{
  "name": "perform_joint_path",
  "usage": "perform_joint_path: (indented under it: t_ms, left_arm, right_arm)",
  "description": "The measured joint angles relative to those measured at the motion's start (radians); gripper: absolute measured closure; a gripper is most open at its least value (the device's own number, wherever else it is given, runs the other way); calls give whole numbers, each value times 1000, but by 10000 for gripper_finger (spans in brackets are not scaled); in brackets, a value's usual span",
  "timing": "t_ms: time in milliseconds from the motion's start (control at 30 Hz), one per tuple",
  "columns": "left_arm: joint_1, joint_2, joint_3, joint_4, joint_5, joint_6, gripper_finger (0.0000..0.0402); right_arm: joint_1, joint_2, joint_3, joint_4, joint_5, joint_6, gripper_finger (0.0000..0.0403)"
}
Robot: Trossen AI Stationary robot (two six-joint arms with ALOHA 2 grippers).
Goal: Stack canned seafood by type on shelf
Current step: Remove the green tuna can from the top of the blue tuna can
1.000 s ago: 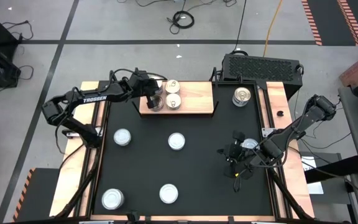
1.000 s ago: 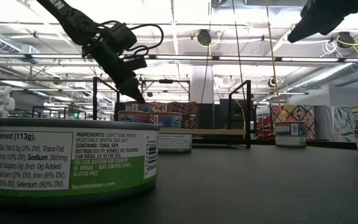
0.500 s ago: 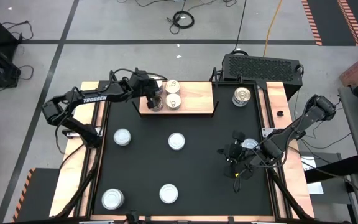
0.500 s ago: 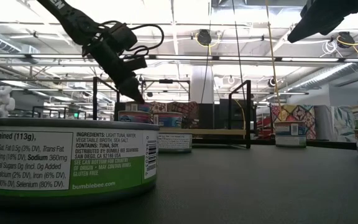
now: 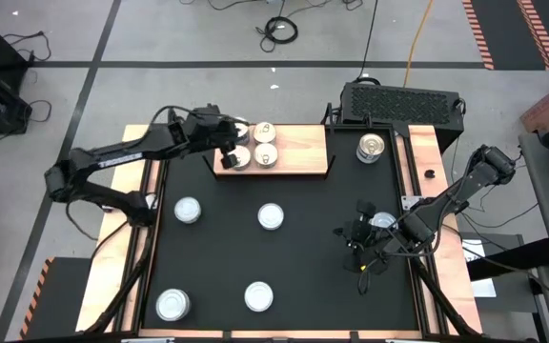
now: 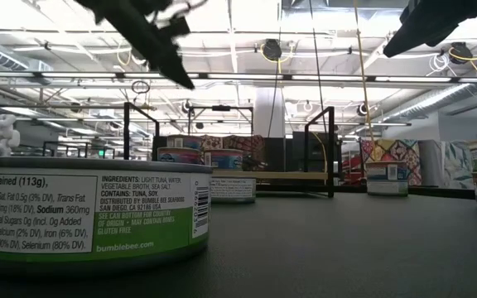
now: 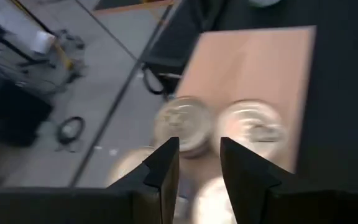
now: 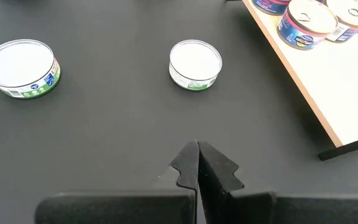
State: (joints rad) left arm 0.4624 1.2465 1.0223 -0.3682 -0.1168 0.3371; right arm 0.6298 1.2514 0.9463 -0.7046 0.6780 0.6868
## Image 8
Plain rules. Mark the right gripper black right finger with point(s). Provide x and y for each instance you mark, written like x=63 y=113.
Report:
x=259 y=208

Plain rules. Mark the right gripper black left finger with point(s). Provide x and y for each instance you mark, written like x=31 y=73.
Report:
x=120 y=208

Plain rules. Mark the green label tuna can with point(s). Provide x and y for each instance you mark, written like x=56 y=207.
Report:
x=20 y=65
x=195 y=62

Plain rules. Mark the blue pink salmon can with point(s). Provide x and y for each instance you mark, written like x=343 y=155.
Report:
x=350 y=15
x=306 y=23
x=270 y=6

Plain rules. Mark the wooden shelf board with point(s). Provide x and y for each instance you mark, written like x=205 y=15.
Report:
x=337 y=93

